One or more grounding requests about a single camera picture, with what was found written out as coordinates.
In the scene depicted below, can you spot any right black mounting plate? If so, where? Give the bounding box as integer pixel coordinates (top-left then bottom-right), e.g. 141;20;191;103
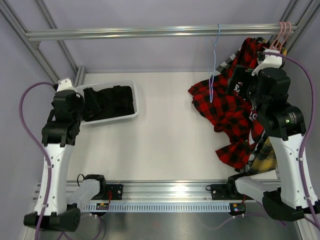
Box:
205;183;244;200

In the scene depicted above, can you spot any black polo shirt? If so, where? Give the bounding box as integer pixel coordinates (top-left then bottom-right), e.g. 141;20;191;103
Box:
83;85;135;122

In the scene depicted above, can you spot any black mounting plate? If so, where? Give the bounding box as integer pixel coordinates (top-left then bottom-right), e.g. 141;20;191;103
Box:
205;183;244;200
92;184;124;201

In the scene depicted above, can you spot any right aluminium frame post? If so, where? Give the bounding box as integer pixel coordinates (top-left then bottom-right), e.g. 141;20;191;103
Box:
279;0;320;54

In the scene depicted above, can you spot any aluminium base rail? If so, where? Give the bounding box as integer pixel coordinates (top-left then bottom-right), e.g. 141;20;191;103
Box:
32;180;282;203

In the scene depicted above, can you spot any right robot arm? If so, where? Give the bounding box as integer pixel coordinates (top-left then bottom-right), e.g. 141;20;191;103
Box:
226;65;320;222

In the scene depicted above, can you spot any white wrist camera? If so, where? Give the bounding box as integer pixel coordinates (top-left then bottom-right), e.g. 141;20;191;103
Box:
53;78;76;92
251;49;283;76

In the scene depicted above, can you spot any aluminium hanging rail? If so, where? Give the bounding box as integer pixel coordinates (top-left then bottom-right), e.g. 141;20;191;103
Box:
25;22;298;42

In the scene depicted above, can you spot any aluminium frame post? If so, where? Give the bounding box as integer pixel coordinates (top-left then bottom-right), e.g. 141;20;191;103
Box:
0;0;87;86
279;0;320;54

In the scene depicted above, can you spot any grey white plaid shirt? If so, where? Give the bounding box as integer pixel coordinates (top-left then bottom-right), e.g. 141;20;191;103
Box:
212;48;241;76

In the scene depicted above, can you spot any red black plaid shirt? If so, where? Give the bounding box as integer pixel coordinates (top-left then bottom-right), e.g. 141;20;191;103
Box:
188;37;270;174

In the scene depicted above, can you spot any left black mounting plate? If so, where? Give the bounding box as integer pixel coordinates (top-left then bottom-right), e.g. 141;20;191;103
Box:
92;184;124;201

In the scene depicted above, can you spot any pink wire hanger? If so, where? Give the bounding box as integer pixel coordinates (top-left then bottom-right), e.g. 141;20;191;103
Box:
280;21;292;47
268;21;288;53
263;21;287;54

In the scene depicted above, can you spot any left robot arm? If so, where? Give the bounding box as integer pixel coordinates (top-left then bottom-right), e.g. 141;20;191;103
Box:
23;87;108;236

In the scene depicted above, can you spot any white slotted cable duct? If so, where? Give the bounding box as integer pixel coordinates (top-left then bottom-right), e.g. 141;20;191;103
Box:
82;202;231;213

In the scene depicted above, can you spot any white plastic basket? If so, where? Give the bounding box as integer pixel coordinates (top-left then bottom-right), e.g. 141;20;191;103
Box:
75;80;139;126

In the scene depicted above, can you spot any light blue wire hanger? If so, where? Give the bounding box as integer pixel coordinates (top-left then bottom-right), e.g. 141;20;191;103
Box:
205;23;221;103

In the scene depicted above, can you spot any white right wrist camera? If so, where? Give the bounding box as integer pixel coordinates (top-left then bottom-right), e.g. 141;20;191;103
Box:
251;49;283;76

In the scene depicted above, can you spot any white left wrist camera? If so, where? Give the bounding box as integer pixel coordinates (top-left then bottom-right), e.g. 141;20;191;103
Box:
53;78;76;92

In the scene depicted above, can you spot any left aluminium frame post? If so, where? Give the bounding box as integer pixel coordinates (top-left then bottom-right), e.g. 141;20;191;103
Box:
0;0;87;86

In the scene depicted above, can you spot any yellow plaid shirt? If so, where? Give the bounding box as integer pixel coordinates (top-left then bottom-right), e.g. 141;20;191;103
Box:
250;47;288;176

